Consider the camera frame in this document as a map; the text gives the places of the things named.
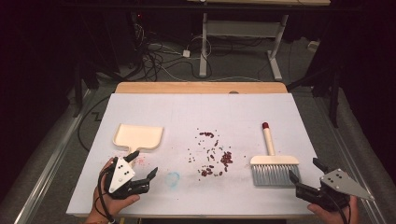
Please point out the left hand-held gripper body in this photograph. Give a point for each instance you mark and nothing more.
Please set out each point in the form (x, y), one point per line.
(121, 175)

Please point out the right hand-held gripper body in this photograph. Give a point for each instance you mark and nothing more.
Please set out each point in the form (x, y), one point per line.
(337, 183)

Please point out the cream plastic dustpan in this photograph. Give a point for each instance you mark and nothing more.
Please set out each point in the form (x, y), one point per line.
(137, 137)

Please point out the cream hand brush grey bristles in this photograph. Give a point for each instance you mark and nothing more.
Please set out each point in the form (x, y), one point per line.
(274, 160)

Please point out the scatter of red beans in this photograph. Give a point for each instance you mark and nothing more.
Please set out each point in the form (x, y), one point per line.
(226, 158)

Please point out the person's left hand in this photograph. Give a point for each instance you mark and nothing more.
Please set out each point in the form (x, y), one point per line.
(115, 207)

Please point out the person's right hand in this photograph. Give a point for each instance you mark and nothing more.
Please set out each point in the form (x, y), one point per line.
(327, 217)

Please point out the black metal stand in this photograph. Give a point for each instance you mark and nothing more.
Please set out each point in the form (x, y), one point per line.
(77, 93)
(334, 99)

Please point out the white foam board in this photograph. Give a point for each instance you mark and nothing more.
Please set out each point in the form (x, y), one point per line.
(202, 112)

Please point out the white power adapter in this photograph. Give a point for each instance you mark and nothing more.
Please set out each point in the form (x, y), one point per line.
(186, 53)

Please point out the small white box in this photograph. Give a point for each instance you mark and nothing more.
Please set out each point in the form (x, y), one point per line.
(313, 45)

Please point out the white standing desk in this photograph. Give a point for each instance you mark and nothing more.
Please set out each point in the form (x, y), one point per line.
(204, 46)

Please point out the aluminium floor rail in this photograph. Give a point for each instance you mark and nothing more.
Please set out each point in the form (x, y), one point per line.
(53, 161)
(353, 161)

